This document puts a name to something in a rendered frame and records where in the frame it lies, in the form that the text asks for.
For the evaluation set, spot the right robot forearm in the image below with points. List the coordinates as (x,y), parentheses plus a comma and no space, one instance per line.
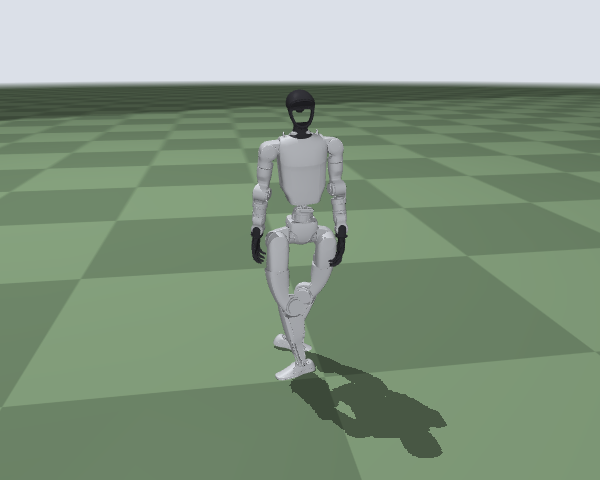
(259,214)

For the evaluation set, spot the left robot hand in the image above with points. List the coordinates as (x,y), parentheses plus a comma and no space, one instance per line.
(340,246)

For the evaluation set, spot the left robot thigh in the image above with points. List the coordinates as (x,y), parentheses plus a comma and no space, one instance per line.
(325,250)

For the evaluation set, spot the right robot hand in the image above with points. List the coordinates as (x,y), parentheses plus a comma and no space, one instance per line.
(256,245)

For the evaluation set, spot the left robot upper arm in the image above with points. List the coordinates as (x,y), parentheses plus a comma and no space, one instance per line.
(335,148)

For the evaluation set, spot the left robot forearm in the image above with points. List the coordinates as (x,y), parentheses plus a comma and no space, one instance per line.
(339,211)

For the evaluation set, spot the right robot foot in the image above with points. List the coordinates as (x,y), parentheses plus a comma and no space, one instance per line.
(293,370)

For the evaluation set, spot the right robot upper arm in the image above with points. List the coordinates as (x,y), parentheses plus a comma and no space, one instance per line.
(268,151)

